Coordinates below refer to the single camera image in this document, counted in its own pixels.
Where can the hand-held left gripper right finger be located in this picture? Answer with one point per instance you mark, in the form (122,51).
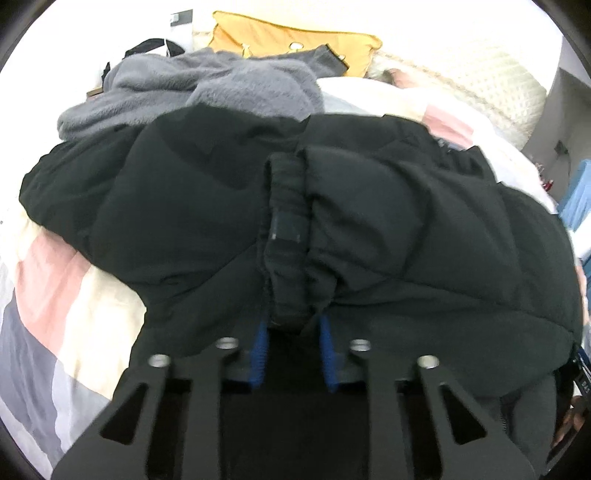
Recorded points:
(328,357)

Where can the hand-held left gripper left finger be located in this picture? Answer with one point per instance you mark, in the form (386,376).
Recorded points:
(260,357)

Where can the black puffer jacket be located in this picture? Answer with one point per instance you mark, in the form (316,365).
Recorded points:
(323,221)

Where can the blue chair cover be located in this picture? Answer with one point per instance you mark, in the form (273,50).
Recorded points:
(577,194)

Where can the grey fleece garment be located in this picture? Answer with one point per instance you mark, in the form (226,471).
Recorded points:
(194,87)

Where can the pink pillow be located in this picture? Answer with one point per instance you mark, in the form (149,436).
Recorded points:
(402,76)

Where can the dark grey sleeved garment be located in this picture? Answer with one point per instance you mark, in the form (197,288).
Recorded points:
(318,56)

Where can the cream quilted headboard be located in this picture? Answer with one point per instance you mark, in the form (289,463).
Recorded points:
(489,78)

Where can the wooden nightstand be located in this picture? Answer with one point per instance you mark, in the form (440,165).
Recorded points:
(94,93)

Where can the yellow pillow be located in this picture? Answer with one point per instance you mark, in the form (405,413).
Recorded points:
(295,39)

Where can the black bag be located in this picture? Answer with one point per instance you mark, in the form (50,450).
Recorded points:
(145,46)

